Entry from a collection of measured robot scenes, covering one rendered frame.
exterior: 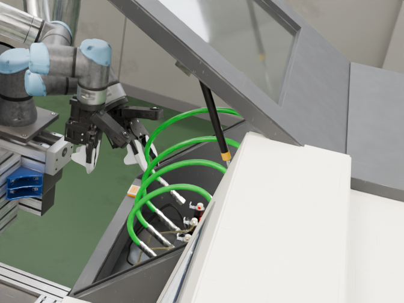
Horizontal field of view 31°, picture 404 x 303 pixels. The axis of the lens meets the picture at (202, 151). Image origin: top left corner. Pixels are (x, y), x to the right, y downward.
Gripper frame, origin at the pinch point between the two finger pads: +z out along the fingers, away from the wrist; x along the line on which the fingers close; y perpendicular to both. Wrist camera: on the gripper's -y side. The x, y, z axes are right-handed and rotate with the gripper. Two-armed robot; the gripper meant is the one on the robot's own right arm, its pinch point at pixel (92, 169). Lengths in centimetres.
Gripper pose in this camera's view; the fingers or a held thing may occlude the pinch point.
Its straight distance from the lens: 193.4
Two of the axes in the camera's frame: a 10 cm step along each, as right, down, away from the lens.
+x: -2.0, 4.5, -8.7
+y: -9.7, -2.4, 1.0
